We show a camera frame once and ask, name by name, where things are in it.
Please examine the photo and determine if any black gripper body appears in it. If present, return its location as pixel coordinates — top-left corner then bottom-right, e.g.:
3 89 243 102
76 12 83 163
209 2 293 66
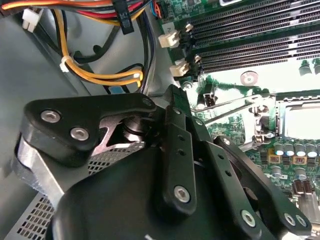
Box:
44 146 262 240

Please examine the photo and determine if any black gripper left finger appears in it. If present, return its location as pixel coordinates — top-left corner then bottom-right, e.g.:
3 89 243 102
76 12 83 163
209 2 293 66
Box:
21 84 198 223

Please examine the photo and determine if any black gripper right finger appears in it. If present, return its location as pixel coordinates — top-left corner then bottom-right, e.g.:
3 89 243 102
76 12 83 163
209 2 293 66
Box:
186 114 313 240

